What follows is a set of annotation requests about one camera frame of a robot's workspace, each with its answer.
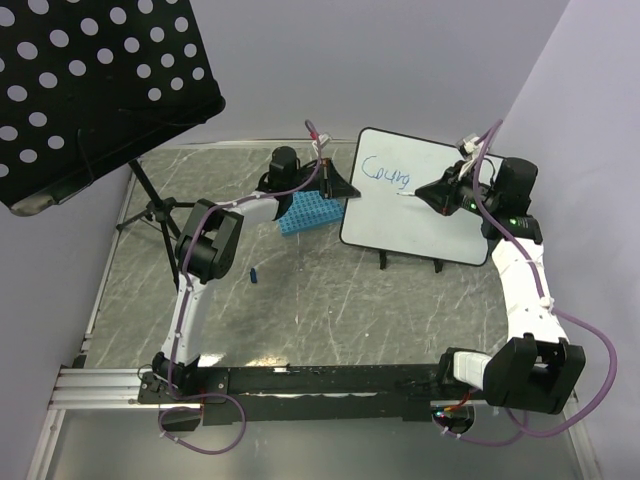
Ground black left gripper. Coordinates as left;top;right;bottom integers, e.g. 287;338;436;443
287;158;360;200

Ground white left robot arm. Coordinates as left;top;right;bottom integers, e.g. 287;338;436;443
151;140;361;402

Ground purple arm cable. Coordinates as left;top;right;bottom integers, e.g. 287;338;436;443
158;118;326;457
439;118;618;446

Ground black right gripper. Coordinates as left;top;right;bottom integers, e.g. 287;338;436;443
415;160;500;218

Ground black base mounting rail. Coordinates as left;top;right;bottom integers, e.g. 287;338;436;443
138;364;472;426

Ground blue studded building plate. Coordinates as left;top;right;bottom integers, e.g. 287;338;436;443
278;191;344;237

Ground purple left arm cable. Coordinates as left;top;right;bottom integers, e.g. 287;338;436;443
158;118;326;457

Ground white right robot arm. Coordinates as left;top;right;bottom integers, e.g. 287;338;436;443
415;157;586;414

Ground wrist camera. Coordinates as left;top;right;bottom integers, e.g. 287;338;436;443
455;134;486;179
310;132;333;158

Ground black perforated music stand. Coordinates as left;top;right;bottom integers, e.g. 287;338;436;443
1;1;226;217

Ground black tripod stand legs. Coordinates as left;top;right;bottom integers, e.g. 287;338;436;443
116;159;195;290

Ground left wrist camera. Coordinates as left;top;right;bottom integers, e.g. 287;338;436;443
310;132;333;158

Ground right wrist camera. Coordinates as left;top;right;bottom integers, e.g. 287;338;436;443
455;134;486;179

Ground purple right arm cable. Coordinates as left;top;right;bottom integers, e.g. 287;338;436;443
439;118;618;446

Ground aluminium extrusion frame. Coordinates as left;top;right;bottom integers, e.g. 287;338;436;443
26;174;140;479

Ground white whiteboard black frame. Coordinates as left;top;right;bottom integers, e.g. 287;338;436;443
340;127;489;266

